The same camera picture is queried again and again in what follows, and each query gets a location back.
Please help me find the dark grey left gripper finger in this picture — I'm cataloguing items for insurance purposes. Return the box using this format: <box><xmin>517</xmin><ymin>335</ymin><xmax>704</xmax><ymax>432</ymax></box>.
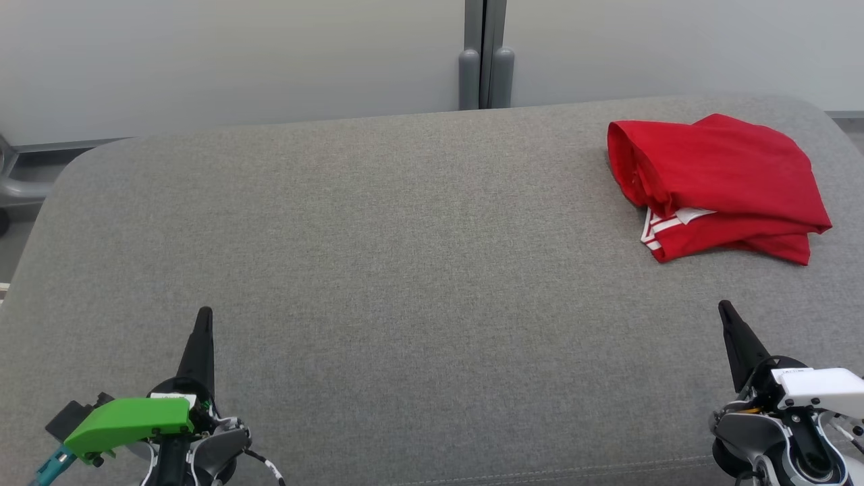
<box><xmin>177</xmin><ymin>307</ymin><xmax>215</xmax><ymax>399</ymax></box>

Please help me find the red jersey with number print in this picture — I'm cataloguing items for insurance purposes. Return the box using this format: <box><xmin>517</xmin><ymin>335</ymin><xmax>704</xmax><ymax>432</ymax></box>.
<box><xmin>606</xmin><ymin>113</ymin><xmax>832</xmax><ymax>266</ymax></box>

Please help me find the black white braided cable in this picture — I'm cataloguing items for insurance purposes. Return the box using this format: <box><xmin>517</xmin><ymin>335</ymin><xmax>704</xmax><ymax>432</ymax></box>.
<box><xmin>243</xmin><ymin>449</ymin><xmax>288</xmax><ymax>486</ymax></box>

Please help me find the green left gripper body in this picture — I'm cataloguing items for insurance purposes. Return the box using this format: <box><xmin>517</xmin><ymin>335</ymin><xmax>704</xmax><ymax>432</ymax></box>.
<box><xmin>64</xmin><ymin>378</ymin><xmax>217</xmax><ymax>465</ymax></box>

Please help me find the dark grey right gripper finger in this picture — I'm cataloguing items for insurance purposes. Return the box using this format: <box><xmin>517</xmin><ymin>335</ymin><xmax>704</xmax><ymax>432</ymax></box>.
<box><xmin>718</xmin><ymin>300</ymin><xmax>770</xmax><ymax>392</ymax></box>

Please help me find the grey double partition post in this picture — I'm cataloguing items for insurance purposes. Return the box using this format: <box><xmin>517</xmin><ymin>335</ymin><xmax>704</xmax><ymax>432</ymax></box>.
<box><xmin>458</xmin><ymin>0</ymin><xmax>515</xmax><ymax>110</ymax></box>

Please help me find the grey fabric sofa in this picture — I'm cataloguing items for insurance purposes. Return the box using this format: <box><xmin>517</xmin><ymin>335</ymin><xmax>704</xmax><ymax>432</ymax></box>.
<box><xmin>0</xmin><ymin>94</ymin><xmax>864</xmax><ymax>486</ymax></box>

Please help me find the grey metal frame leg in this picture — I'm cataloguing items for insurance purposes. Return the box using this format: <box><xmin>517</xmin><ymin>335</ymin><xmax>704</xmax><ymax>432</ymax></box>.
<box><xmin>0</xmin><ymin>132</ymin><xmax>129</xmax><ymax>203</ymax></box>

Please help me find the black cable with teal plug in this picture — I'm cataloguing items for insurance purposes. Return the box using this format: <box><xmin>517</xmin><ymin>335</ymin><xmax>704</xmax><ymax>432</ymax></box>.
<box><xmin>30</xmin><ymin>445</ymin><xmax>78</xmax><ymax>486</ymax></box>

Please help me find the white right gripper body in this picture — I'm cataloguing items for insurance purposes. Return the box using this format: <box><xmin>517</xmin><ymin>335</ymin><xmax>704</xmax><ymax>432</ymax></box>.
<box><xmin>739</xmin><ymin>356</ymin><xmax>864</xmax><ymax>421</ymax></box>

